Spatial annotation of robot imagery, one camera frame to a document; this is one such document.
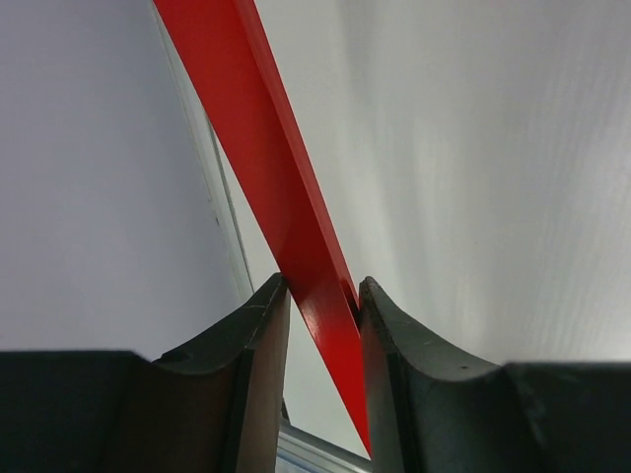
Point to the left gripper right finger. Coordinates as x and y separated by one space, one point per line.
432 407

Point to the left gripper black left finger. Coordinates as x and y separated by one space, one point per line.
224 390

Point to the red picture frame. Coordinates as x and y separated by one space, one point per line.
226 54

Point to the aluminium profile beam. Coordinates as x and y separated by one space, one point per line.
299 451

